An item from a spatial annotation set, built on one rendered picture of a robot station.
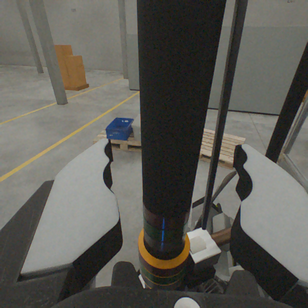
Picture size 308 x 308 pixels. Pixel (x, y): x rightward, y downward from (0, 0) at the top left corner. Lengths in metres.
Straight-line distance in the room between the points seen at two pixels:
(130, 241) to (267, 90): 5.07
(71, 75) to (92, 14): 6.68
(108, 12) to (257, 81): 10.44
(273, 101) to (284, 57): 1.04
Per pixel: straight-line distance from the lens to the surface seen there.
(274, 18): 12.51
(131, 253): 1.95
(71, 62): 8.27
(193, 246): 0.19
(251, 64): 5.64
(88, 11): 14.58
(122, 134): 3.32
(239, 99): 5.77
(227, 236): 0.22
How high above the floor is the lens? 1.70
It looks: 32 degrees down
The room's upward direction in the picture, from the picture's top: 1 degrees clockwise
